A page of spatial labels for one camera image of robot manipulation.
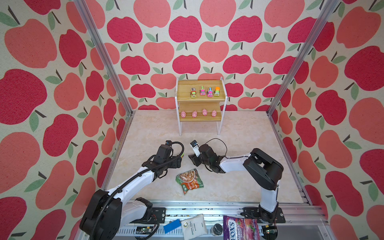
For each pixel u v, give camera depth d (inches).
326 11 27.9
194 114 37.8
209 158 28.9
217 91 32.5
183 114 37.3
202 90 33.0
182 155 37.4
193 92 32.3
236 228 27.1
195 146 32.3
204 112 38.3
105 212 15.8
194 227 27.6
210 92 32.3
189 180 33.4
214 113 37.7
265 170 19.7
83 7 27.3
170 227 27.3
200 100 32.6
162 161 25.9
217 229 24.6
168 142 30.5
